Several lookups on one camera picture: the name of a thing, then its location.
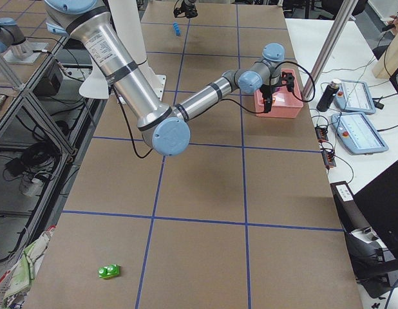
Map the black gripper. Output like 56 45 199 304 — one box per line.
260 71 295 113
173 0 198 18

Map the long blue studded block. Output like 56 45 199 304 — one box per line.
173 22 181 37

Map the green double block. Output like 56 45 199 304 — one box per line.
98 264 120 279

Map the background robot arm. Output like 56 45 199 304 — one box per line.
0 17 48 64

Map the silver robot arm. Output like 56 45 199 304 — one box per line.
45 1 285 156

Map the pink plastic box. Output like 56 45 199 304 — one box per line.
254 68 303 118

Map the black bottle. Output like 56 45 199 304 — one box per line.
316 79 341 112

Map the upper orange connector board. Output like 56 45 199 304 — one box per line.
315 126 328 142

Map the orange connector board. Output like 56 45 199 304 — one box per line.
315 126 328 142
321 148 336 170

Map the upper teach pendant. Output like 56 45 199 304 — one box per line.
330 79 376 115

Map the teach pendant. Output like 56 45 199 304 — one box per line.
330 79 376 115
331 112 389 155

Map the lower orange connector board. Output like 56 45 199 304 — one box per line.
321 148 336 170

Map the lower teach pendant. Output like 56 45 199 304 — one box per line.
331 112 389 155

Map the black laptop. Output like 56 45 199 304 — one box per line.
354 160 398 258

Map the black printer device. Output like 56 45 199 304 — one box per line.
330 182 398 298

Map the crumpled cloth bag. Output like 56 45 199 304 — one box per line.
0 225 56 308

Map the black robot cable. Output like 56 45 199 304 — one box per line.
115 60 316 159

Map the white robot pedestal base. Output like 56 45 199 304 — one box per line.
79 0 166 99

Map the aluminium frame post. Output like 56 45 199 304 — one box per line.
302 0 359 100

